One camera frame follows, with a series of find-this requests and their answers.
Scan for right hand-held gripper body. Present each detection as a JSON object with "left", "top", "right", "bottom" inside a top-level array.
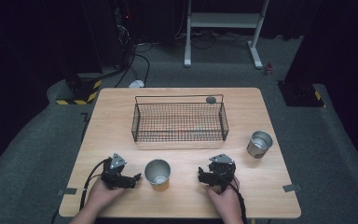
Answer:
[{"left": 205, "top": 153, "right": 237, "bottom": 191}]

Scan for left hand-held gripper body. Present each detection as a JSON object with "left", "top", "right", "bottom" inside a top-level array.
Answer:
[{"left": 101, "top": 152, "right": 137, "bottom": 190}]

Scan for orange metal cup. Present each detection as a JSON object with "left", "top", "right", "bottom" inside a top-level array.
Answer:
[{"left": 144, "top": 159, "right": 172, "bottom": 191}]

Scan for silver metal cup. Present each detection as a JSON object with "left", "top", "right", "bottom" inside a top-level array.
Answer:
[{"left": 246, "top": 130, "right": 274, "bottom": 160}]

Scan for black wire basket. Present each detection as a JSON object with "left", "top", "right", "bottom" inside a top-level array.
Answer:
[{"left": 131, "top": 93, "right": 230, "bottom": 143}]

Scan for person's left hand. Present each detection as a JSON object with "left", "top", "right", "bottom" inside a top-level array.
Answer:
[{"left": 85, "top": 177, "right": 127, "bottom": 211}]

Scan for person's right hand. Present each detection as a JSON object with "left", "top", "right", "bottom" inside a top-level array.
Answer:
[{"left": 204, "top": 176, "right": 241, "bottom": 217}]

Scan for grey tape strip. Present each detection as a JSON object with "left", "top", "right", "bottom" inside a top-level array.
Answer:
[
  {"left": 282, "top": 183, "right": 304, "bottom": 193},
  {"left": 57, "top": 187, "right": 78, "bottom": 196}
]

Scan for black yellow striped stand base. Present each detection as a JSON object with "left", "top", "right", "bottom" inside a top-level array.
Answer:
[{"left": 55, "top": 72, "right": 103, "bottom": 106}]

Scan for white power adapter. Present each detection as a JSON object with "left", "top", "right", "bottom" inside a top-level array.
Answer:
[{"left": 128, "top": 79, "right": 145, "bottom": 89}]

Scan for black stand base yellow mark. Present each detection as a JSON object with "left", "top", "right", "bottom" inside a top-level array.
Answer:
[{"left": 277, "top": 79, "right": 326, "bottom": 108}]

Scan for dark equipment rack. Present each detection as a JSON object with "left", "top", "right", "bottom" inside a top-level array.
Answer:
[{"left": 80, "top": 0, "right": 138, "bottom": 71}]

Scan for white metal stand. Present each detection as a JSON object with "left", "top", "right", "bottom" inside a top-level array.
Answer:
[{"left": 184, "top": 0, "right": 270, "bottom": 70}]

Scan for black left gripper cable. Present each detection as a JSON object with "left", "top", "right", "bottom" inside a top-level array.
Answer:
[{"left": 78, "top": 158, "right": 111, "bottom": 212}]

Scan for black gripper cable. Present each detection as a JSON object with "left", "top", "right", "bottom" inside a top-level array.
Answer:
[
  {"left": 78, "top": 158, "right": 111, "bottom": 212},
  {"left": 228, "top": 175, "right": 250, "bottom": 224}
]

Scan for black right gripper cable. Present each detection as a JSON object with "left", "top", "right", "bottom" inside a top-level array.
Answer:
[{"left": 228, "top": 175, "right": 250, "bottom": 224}]

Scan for black floor cables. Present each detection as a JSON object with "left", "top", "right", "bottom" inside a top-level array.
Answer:
[{"left": 114, "top": 40, "right": 155, "bottom": 89}]

